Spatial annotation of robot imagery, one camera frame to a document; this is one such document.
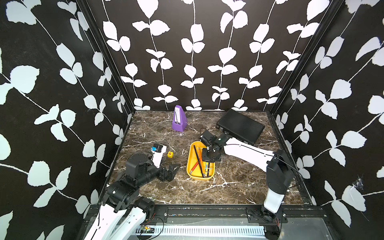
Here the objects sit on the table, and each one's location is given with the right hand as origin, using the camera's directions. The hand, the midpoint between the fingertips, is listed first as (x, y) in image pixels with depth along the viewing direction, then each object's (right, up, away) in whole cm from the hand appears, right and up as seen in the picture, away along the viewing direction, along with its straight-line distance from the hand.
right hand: (203, 157), depth 84 cm
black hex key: (+3, -8, +6) cm, 10 cm away
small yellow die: (-21, 0, +9) cm, 23 cm away
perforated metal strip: (+2, -32, -14) cm, 35 cm away
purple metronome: (-16, +20, +20) cm, 33 cm away
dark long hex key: (-3, -3, +6) cm, 8 cm away
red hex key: (-5, -7, +6) cm, 10 cm away
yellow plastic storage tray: (-4, -8, +5) cm, 11 cm away
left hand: (-15, +2, -17) cm, 23 cm away
